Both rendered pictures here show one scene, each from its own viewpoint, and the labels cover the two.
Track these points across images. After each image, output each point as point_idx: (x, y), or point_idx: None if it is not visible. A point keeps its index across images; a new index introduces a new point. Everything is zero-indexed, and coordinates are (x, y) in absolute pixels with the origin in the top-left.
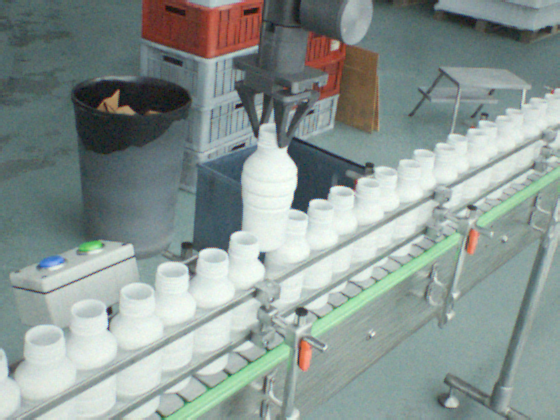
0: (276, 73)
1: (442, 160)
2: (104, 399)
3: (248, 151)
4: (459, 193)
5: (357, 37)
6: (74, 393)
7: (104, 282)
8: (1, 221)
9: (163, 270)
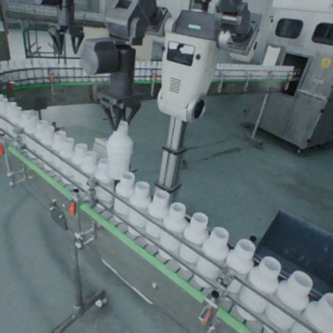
0: (109, 91)
1: (259, 267)
2: (54, 161)
3: (319, 232)
4: (278, 317)
5: (91, 72)
6: (42, 146)
7: (107, 154)
8: (331, 232)
9: (85, 146)
